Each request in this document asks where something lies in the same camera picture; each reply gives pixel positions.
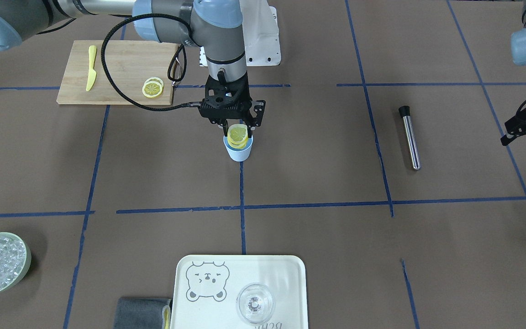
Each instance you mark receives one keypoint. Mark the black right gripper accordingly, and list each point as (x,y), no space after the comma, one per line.
(258,111)

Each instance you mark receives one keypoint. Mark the lemon slice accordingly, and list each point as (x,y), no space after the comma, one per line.
(237,136)

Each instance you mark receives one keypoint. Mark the steel muddler with black cap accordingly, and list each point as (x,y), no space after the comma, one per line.
(405,115)

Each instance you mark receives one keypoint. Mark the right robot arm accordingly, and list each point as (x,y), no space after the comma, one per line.
(215,25)

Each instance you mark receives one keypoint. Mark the light blue cup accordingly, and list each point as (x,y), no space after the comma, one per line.
(238,155)

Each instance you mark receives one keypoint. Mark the lemon slices on board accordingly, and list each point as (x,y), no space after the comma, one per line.
(152,87)

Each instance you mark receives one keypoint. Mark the wooden cutting board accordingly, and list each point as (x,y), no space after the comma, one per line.
(130,63)

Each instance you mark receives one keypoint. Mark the cream bear tray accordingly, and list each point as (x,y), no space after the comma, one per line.
(206,288)

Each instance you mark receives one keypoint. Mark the yellow plastic knife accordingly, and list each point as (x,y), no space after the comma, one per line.
(91,75)

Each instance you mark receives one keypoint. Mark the clear wine glass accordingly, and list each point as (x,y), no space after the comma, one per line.
(255,304)

